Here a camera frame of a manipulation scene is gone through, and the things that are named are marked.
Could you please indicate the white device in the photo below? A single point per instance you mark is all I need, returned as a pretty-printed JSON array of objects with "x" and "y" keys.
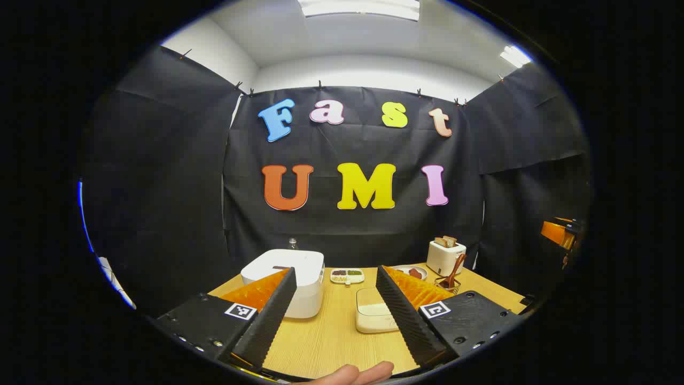
[{"x": 115, "y": 283}]

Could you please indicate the white rice cooker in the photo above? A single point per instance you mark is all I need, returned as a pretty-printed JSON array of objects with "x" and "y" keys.
[{"x": 310, "y": 289}]

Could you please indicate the large ceiling light panel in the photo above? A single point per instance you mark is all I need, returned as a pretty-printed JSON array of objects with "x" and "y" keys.
[{"x": 358, "y": 8}]

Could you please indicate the black backdrop cloth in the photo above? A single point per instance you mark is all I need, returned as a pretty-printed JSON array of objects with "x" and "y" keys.
[{"x": 160, "y": 187}]

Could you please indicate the lit computer screen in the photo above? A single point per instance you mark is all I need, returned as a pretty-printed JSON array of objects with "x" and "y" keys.
[{"x": 83, "y": 214}]

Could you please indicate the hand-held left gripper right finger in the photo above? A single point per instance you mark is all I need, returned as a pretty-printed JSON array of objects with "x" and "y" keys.
[{"x": 406, "y": 321}]

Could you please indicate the white round plate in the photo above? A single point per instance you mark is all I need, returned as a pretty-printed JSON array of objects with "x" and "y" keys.
[{"x": 411, "y": 267}]

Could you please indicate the toasted bread slice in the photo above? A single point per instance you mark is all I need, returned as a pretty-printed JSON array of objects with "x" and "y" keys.
[
  {"x": 452, "y": 240},
  {"x": 441, "y": 241}
]

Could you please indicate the white divided condiment dish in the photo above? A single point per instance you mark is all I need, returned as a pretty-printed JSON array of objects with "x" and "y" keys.
[{"x": 347, "y": 277}]

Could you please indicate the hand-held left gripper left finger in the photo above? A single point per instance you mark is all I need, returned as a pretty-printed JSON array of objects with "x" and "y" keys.
[{"x": 267, "y": 321}]

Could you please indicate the white toaster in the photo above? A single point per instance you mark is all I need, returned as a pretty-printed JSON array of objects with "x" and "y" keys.
[{"x": 441, "y": 259}]

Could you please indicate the clear container of white rice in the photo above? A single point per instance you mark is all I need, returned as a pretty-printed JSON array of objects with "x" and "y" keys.
[{"x": 371, "y": 313}]

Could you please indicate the brown wooden spoon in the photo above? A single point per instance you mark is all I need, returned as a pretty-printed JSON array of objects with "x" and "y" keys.
[{"x": 455, "y": 270}]

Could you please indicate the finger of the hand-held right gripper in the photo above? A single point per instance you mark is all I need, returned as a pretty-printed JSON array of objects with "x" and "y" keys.
[{"x": 553, "y": 231}]

